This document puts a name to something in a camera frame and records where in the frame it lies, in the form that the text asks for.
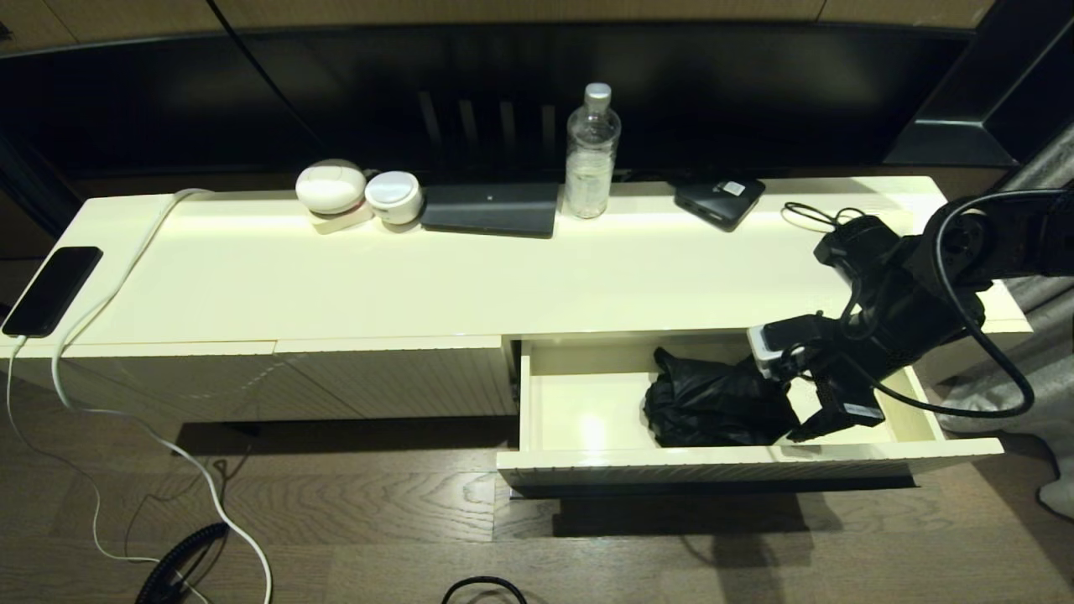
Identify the black umbrella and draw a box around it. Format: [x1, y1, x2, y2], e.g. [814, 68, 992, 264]
[644, 346, 803, 449]

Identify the cream ribbed drawer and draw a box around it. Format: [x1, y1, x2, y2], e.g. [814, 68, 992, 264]
[495, 331, 1006, 497]

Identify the black smartphone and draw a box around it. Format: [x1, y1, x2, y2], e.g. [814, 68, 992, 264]
[3, 246, 105, 339]

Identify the cream low cabinet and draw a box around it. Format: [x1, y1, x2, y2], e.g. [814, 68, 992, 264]
[0, 174, 1033, 424]

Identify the grey curtain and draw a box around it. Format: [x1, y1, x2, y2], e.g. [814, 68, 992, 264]
[936, 122, 1074, 521]

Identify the small black labelled device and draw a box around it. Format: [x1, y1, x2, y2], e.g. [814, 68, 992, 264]
[674, 174, 766, 232]

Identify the black television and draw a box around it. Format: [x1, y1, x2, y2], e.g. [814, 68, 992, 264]
[0, 23, 995, 198]

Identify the clear plastic water bottle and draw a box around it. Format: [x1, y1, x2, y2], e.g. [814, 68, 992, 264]
[564, 82, 622, 220]

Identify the black flat set-top box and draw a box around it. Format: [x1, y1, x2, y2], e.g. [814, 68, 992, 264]
[420, 183, 560, 239]

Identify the plain cream cabinet door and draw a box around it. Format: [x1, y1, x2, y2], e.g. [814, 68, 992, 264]
[275, 336, 517, 419]

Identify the white round device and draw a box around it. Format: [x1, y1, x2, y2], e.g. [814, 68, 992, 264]
[364, 171, 423, 225]

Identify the beige device base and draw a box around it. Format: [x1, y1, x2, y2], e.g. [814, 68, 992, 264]
[307, 200, 375, 235]

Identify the white oval device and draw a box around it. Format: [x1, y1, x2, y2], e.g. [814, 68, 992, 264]
[295, 159, 368, 215]

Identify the scratched cream cabinet door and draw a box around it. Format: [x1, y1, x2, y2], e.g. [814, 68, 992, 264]
[63, 340, 362, 423]

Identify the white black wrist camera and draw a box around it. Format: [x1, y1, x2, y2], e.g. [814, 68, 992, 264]
[747, 315, 829, 380]

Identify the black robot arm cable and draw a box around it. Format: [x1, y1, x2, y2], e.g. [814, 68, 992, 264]
[873, 189, 1074, 419]

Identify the thin black looped cable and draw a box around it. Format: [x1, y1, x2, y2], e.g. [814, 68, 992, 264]
[780, 201, 869, 236]

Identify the black wall shelf frame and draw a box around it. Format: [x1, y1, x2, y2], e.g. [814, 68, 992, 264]
[881, 0, 1074, 169]

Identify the black arched floor cable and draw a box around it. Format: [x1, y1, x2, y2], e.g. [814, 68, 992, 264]
[441, 575, 529, 604]

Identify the black coiled cable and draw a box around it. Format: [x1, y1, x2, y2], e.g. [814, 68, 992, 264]
[138, 522, 229, 604]

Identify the thick white power cable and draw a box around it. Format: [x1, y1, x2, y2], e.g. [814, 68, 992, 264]
[53, 189, 274, 604]

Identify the thin white cable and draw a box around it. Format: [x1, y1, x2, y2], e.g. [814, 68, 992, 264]
[7, 334, 211, 604]

